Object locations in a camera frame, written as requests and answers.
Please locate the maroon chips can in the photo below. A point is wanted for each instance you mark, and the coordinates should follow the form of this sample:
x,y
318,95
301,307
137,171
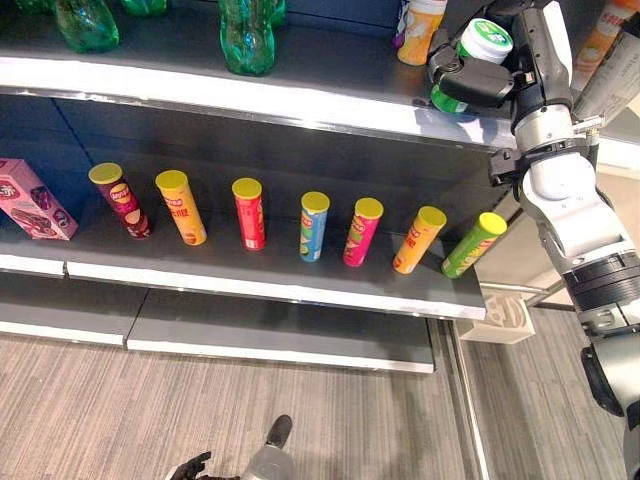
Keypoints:
x,y
125,205

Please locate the pink chips can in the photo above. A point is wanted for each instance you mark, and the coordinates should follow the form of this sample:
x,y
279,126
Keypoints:
x,y
361,235

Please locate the pink snack box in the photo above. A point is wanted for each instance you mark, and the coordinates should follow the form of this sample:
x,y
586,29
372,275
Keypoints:
x,y
35,202

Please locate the white plastic box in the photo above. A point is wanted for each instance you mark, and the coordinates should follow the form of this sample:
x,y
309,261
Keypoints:
x,y
500,320

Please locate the red chips can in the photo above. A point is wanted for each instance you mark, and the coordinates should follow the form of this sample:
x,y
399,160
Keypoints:
x,y
250,220

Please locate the silver metal frame bar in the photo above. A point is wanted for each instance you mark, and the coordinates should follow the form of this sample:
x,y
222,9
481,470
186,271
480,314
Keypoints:
x,y
520,290

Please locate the grey printed package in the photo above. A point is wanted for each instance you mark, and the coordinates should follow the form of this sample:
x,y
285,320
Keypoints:
x,y
612,80

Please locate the blue chips can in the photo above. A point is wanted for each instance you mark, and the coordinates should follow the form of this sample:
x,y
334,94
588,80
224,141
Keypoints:
x,y
313,230

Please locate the orange snack cup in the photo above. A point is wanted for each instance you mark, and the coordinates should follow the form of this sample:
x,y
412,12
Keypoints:
x,y
420,35

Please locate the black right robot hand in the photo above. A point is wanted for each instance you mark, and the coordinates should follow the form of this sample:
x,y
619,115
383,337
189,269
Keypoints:
x,y
542,55

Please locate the grey shelf board white edge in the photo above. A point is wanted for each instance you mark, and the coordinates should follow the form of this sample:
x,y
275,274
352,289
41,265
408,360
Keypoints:
x,y
280,335
280,280
310,95

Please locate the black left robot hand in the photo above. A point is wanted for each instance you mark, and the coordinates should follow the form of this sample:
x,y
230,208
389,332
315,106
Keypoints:
x,y
192,470

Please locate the orange white snack can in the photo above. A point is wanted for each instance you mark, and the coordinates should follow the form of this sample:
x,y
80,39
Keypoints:
x,y
597,42

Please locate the green chips can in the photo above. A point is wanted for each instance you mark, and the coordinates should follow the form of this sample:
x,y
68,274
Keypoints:
x,y
472,247

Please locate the yellow orange chips can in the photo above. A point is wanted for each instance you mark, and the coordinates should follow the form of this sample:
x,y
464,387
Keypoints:
x,y
182,212

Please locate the green plastic bottle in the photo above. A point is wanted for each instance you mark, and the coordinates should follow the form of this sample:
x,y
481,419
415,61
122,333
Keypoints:
x,y
144,6
247,42
87,25
278,12

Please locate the green can white lid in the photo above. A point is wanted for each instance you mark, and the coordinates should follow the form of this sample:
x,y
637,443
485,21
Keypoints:
x,y
484,41

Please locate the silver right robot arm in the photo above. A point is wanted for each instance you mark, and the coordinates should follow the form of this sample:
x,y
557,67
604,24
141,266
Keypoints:
x,y
575,220

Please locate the purple white package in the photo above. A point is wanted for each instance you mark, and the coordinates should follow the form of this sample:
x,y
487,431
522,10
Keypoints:
x,y
400,22

